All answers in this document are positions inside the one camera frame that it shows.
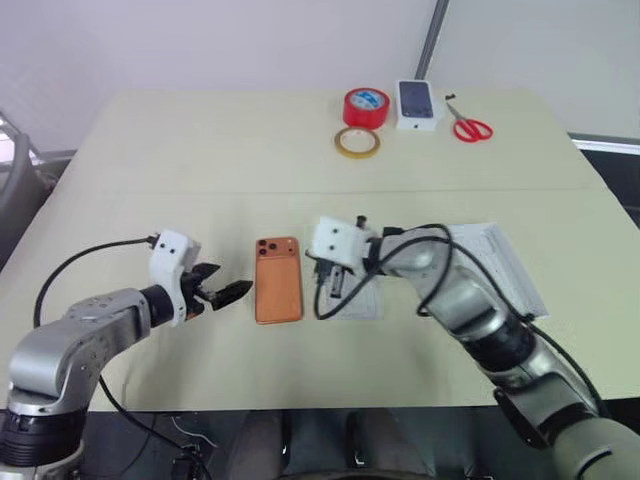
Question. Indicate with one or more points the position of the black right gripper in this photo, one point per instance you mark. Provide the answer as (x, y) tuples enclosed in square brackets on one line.
[(324, 270)]

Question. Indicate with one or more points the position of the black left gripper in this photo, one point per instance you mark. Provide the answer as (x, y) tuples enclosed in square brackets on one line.
[(194, 297)]

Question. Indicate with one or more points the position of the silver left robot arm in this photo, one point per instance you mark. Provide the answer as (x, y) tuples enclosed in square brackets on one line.
[(75, 330)]

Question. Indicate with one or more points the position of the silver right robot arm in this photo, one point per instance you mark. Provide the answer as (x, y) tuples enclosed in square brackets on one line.
[(480, 310)]

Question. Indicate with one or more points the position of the white phone box base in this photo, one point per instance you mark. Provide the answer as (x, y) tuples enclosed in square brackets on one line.
[(361, 304)]

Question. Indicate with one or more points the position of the white printed phone box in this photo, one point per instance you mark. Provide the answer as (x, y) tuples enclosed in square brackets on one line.
[(419, 106)]

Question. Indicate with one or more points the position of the orange smartphone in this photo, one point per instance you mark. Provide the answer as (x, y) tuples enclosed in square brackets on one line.
[(278, 281)]

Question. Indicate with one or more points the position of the yellow clear tape roll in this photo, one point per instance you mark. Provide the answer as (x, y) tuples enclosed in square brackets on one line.
[(358, 143)]

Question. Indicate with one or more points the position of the dark rounded shape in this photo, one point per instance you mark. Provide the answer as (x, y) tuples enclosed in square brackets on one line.
[(260, 442), (372, 442)]

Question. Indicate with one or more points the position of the red tape roll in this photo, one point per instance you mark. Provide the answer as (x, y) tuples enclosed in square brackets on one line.
[(365, 108)]

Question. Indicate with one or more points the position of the grey metal pole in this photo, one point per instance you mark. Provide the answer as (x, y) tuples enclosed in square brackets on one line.
[(433, 35)]

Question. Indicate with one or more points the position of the dark side table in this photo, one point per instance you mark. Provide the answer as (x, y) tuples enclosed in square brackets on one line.
[(607, 150)]

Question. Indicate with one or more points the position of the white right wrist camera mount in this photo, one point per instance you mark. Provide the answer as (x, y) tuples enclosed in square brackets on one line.
[(336, 242)]

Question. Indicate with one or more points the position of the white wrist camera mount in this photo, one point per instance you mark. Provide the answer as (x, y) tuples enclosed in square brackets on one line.
[(336, 242), (171, 260)]

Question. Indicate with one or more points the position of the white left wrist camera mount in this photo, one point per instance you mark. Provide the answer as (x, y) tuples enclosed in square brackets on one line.
[(171, 260)]

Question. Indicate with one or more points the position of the grey tube frame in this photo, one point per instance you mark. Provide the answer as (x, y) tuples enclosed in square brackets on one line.
[(15, 165)]

